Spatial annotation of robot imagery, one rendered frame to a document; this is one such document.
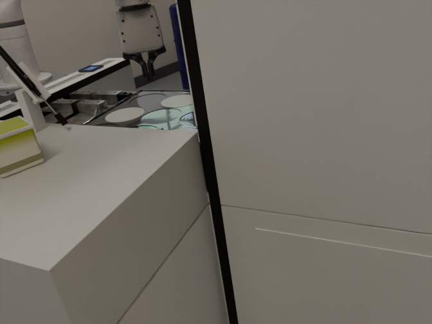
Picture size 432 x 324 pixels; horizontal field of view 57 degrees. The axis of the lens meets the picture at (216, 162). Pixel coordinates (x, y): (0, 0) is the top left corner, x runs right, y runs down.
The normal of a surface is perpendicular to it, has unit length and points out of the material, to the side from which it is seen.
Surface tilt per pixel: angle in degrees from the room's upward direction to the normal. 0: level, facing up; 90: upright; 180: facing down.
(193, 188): 90
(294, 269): 90
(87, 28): 90
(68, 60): 90
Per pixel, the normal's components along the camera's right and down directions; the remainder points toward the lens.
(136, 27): 0.18, 0.45
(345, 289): -0.40, 0.47
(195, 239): 0.91, 0.08
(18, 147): 0.64, 0.28
